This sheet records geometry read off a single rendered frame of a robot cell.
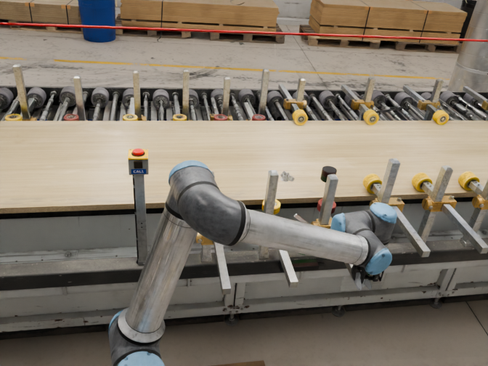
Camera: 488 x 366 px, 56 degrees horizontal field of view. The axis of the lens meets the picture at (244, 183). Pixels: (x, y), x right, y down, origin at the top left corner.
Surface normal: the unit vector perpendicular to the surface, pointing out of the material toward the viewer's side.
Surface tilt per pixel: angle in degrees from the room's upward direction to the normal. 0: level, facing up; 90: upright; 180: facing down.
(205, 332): 0
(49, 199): 0
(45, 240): 90
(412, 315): 0
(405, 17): 90
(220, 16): 90
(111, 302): 91
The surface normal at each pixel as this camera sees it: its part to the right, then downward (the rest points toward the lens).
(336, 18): 0.10, 0.54
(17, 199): 0.08, -0.84
